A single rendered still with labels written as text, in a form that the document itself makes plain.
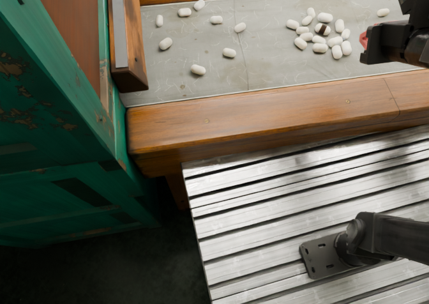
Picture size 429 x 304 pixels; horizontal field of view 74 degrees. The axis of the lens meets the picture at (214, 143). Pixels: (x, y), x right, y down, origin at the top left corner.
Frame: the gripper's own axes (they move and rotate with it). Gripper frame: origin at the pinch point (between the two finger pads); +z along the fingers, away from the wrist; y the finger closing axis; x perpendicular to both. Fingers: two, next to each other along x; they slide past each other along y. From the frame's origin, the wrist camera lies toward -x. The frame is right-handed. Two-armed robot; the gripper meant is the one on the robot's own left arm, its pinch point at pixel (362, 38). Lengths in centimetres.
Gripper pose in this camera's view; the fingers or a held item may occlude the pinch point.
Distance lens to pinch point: 68.8
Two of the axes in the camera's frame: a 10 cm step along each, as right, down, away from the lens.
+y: -9.8, 1.5, -1.1
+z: -1.6, -4.3, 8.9
